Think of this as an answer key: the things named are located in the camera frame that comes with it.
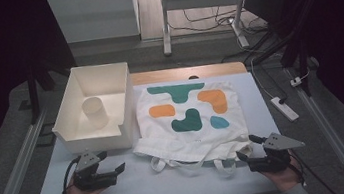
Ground tangled black floor cables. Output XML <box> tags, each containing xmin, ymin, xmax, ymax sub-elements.
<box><xmin>165</xmin><ymin>0</ymin><xmax>270</xmax><ymax>45</ymax></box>

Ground white desk frame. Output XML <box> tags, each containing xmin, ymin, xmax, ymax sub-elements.
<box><xmin>156</xmin><ymin>0</ymin><xmax>260</xmax><ymax>59</ymax></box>

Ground white power strip cable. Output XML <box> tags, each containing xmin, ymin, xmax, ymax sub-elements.
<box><xmin>235</xmin><ymin>29</ymin><xmax>283</xmax><ymax>104</ymax></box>

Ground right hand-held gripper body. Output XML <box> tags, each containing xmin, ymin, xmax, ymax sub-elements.
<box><xmin>244</xmin><ymin>128</ymin><xmax>308</xmax><ymax>177</ymax></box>

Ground white plastic box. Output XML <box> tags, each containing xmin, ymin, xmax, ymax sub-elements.
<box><xmin>44</xmin><ymin>59</ymin><xmax>143</xmax><ymax>159</ymax></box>

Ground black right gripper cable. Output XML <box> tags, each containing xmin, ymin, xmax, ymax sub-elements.
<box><xmin>286</xmin><ymin>148</ymin><xmax>308</xmax><ymax>187</ymax></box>

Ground white power strip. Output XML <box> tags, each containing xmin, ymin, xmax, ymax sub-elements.
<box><xmin>269</xmin><ymin>94</ymin><xmax>300</xmax><ymax>125</ymax></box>

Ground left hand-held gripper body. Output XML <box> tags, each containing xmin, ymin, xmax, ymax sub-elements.
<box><xmin>68</xmin><ymin>146</ymin><xmax>120</xmax><ymax>194</ymax></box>

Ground white cabinet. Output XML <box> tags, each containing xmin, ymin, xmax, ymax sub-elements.
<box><xmin>45</xmin><ymin>0</ymin><xmax>143</xmax><ymax>47</ymax></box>

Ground black stand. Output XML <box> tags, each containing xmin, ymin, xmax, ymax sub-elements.
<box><xmin>241</xmin><ymin>0</ymin><xmax>332</xmax><ymax>104</ymax></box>
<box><xmin>22</xmin><ymin>54</ymin><xmax>78</xmax><ymax>125</ymax></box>

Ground white cup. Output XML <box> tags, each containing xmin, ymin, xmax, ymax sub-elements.
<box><xmin>79</xmin><ymin>95</ymin><xmax>112</xmax><ymax>133</ymax></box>

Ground person's right hand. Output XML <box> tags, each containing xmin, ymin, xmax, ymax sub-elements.
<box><xmin>258</xmin><ymin>156</ymin><xmax>304</xmax><ymax>194</ymax></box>

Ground white plug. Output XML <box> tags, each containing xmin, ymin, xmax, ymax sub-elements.
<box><xmin>289</xmin><ymin>75</ymin><xmax>304</xmax><ymax>88</ymax></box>

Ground white tote bag coloured patches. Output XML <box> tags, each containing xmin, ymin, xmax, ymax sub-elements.
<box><xmin>124</xmin><ymin>73</ymin><xmax>258</xmax><ymax>190</ymax></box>

